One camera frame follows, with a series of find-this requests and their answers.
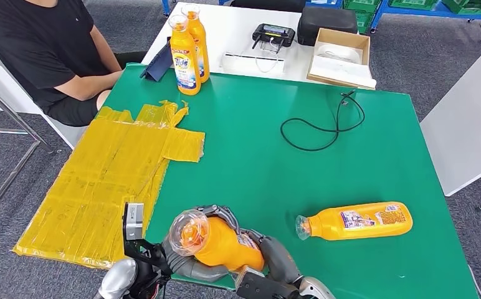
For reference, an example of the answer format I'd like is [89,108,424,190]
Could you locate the white bench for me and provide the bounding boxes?
[0,24,88,150]

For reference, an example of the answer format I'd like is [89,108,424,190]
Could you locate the green plastic crate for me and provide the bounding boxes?
[355,12,374,35]
[388,0,441,11]
[442,0,481,15]
[343,0,383,14]

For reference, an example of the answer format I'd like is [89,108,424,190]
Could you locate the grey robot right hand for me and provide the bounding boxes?
[240,229,303,285]

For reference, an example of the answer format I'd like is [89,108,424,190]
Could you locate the person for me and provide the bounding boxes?
[0,0,148,128]

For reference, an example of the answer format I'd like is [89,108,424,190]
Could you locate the white side table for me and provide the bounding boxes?
[419,35,481,213]

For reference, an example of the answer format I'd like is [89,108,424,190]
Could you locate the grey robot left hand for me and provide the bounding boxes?
[178,205,241,283]

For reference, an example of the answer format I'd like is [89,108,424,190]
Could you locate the black remote controller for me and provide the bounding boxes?
[252,24,296,54]

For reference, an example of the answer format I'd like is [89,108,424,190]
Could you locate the grey metal frame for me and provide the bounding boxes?
[0,76,55,255]

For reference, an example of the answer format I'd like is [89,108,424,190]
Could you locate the cardboard box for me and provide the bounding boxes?
[306,27,377,91]

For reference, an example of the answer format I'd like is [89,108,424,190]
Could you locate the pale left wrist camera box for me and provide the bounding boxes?
[123,202,146,242]

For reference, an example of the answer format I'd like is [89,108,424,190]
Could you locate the tablet in blue case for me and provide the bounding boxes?
[140,37,174,83]

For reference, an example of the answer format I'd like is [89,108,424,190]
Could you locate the yellow tape sheet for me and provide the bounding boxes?
[12,100,206,269]

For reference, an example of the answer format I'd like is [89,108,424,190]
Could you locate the black carry case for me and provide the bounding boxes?
[297,7,358,47]

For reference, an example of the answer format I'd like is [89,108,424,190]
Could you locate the orange detergent bottle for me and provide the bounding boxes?
[295,201,414,242]
[168,209,265,272]
[181,4,211,84]
[168,15,202,97]

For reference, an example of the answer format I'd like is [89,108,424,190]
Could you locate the white foam sheet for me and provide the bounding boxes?
[308,55,376,88]

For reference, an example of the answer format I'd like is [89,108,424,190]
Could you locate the green table mat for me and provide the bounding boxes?
[100,63,479,299]

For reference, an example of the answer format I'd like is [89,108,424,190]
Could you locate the black cable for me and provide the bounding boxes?
[280,90,366,152]

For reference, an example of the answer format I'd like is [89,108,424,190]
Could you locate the white charging cable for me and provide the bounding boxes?
[255,37,283,74]

